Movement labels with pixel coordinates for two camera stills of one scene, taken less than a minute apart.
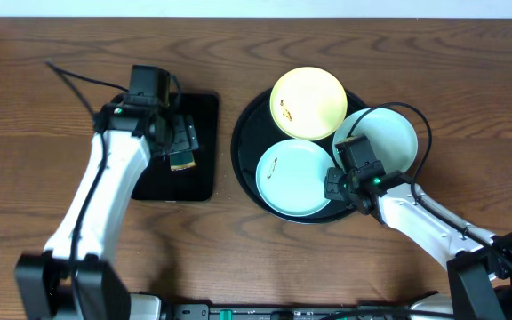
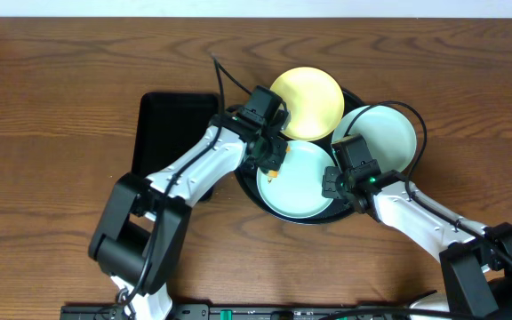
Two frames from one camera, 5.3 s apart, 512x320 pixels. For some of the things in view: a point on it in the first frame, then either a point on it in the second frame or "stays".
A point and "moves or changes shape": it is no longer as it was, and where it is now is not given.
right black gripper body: (335, 186) stays
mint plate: (391, 136) stays
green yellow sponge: (182, 160) moves or changes shape
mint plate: (291, 175) stays
